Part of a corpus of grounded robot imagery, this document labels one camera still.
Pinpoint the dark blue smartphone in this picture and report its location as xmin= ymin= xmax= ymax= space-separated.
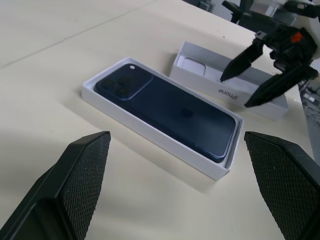
xmin=93 ymin=63 xmax=238 ymax=165

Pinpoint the grey background equipment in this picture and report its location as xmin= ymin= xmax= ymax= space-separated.
xmin=198 ymin=0 xmax=216 ymax=11

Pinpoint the white phone box base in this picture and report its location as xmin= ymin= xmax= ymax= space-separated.
xmin=81 ymin=56 xmax=245 ymax=181

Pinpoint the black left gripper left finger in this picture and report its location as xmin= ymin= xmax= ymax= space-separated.
xmin=0 ymin=130 xmax=112 ymax=240

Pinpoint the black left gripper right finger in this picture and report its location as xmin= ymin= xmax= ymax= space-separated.
xmin=243 ymin=131 xmax=320 ymax=240

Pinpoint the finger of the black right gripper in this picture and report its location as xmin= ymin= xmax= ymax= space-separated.
xmin=244 ymin=64 xmax=320 ymax=109
xmin=219 ymin=39 xmax=265 ymax=82

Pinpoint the black background stand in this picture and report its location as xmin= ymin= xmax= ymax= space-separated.
xmin=221 ymin=0 xmax=252 ymax=26

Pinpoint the white phone box lid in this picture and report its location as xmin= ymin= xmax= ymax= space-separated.
xmin=169 ymin=41 xmax=289 ymax=123

